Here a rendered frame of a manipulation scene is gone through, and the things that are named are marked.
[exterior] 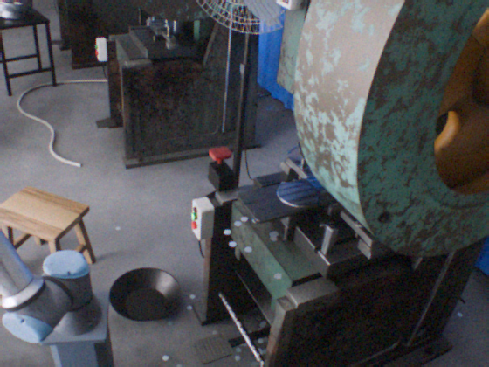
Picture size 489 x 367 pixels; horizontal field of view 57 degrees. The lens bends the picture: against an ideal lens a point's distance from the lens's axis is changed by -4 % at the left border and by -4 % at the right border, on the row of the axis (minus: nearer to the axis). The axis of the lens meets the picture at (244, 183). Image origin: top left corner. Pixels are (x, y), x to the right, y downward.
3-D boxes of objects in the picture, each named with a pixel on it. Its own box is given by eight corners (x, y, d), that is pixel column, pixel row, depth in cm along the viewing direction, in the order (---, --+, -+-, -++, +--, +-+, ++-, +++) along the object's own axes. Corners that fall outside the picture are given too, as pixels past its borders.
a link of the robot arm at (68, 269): (100, 285, 133) (96, 251, 126) (74, 318, 122) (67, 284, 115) (65, 273, 136) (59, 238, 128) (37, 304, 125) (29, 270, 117)
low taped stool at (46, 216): (97, 261, 216) (90, 204, 197) (66, 296, 197) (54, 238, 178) (38, 239, 224) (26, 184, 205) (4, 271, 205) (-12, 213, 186)
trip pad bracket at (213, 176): (216, 219, 167) (219, 174, 156) (206, 204, 174) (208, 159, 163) (231, 216, 170) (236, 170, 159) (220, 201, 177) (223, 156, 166)
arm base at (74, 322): (46, 337, 128) (40, 315, 122) (53, 297, 140) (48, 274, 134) (99, 334, 131) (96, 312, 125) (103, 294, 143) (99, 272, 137)
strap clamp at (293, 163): (305, 192, 154) (310, 166, 148) (279, 166, 166) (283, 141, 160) (320, 189, 156) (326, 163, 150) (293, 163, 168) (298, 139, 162)
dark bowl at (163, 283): (120, 341, 181) (119, 329, 177) (103, 288, 202) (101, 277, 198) (190, 319, 193) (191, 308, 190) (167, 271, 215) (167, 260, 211)
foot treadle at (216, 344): (203, 371, 161) (203, 363, 158) (192, 349, 168) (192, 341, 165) (337, 321, 185) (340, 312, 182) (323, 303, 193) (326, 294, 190)
